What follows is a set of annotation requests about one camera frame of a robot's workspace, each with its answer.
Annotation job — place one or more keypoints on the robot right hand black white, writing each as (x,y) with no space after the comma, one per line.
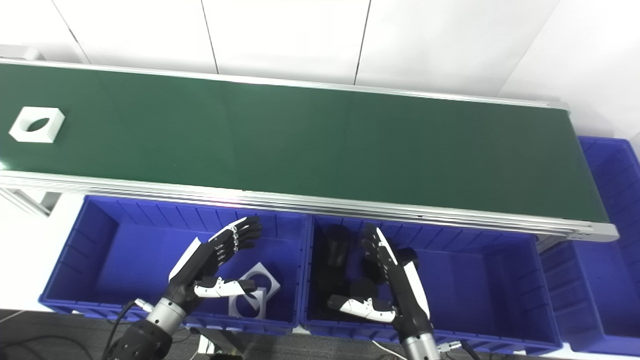
(405,295)

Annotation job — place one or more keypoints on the tall black part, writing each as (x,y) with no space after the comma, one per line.
(336,255)

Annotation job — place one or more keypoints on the blue plastic bin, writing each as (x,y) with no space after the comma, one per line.
(130,260)
(600,280)
(475,290)

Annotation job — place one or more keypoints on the aluminium conveyor support strut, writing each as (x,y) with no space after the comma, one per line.
(25,200)

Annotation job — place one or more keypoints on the grey conveyor motor box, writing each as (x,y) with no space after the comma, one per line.
(17,51)

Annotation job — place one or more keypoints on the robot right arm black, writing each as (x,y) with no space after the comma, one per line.
(420,349)

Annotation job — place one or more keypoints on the white square part round hole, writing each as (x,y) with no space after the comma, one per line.
(272,285)
(235,309)
(50,120)

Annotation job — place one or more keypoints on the robot left hand black white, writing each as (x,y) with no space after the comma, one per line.
(200,267)

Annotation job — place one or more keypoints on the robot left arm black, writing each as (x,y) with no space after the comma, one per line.
(145,340)

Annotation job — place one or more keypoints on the green conveyor belt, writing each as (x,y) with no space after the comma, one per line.
(300,140)
(300,205)

